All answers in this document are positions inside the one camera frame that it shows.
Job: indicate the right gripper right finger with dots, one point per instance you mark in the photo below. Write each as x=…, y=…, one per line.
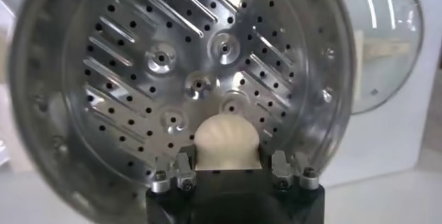
x=283, y=173

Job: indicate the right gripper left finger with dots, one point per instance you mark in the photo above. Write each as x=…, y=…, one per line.
x=183, y=177

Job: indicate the white steamed baozi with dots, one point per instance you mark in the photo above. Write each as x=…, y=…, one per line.
x=226, y=142

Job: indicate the stainless steel steamer basket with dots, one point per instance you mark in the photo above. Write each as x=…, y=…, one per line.
x=138, y=73

